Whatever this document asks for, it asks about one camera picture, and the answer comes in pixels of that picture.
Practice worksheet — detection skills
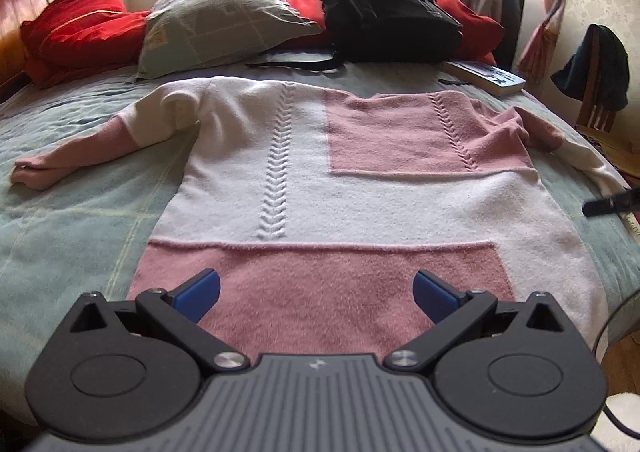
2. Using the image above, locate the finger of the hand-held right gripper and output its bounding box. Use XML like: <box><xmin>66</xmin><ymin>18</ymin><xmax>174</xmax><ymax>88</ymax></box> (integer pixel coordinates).
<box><xmin>582</xmin><ymin>187</ymin><xmax>640</xmax><ymax>219</ymax></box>

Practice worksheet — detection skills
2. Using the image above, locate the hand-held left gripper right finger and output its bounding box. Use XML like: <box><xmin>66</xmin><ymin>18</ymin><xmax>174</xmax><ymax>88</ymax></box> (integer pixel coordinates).
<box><xmin>384</xmin><ymin>270</ymin><xmax>568</xmax><ymax>374</ymax></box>

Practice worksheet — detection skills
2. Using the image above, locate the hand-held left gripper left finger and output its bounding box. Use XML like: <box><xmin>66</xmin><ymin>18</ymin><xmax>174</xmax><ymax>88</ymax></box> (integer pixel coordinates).
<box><xmin>70</xmin><ymin>268</ymin><xmax>251</xmax><ymax>374</ymax></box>

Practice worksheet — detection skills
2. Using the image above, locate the pink and white sweater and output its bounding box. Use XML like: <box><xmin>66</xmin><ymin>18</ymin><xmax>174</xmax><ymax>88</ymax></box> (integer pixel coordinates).
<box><xmin>11</xmin><ymin>77</ymin><xmax>628</xmax><ymax>368</ymax></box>

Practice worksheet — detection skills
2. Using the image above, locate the wooden chair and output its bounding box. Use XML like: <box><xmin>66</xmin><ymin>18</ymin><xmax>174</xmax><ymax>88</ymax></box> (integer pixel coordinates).
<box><xmin>575</xmin><ymin>24</ymin><xmax>640</xmax><ymax>173</ymax></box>

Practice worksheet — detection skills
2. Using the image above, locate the orange curtain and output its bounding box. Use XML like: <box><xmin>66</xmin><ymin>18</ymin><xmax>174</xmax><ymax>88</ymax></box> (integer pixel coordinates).
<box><xmin>516</xmin><ymin>0</ymin><xmax>576</xmax><ymax>85</ymax></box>

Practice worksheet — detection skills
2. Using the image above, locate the white blue paperback book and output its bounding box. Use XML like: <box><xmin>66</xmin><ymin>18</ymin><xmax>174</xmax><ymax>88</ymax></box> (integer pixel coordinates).
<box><xmin>442</xmin><ymin>60</ymin><xmax>527</xmax><ymax>97</ymax></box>

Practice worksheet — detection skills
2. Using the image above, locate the grey green plaid pillow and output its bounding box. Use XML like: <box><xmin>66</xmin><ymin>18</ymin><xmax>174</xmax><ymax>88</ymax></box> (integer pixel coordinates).
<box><xmin>135</xmin><ymin>0</ymin><xmax>323</xmax><ymax>82</ymax></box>

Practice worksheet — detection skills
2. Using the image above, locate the black backpack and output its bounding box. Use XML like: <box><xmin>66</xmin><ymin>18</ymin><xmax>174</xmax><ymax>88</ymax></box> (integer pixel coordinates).
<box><xmin>245</xmin><ymin>0</ymin><xmax>463</xmax><ymax>72</ymax></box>

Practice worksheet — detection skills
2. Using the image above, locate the red piped pillow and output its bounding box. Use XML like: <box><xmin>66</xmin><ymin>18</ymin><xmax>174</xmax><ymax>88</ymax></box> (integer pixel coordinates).
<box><xmin>20</xmin><ymin>0</ymin><xmax>151</xmax><ymax>88</ymax></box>

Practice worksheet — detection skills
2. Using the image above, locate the wooden headboard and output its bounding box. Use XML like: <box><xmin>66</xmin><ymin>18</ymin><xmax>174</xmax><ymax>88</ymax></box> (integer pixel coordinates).
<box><xmin>0</xmin><ymin>0</ymin><xmax>61</xmax><ymax>88</ymax></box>

